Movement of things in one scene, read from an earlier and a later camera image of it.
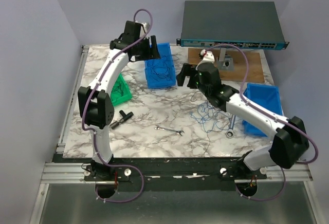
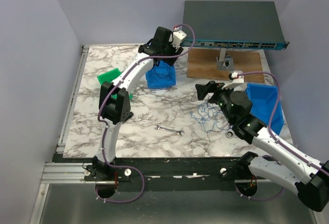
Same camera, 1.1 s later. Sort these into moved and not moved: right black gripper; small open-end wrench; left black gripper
Moved: right black gripper; left black gripper
Not moved: small open-end wrench
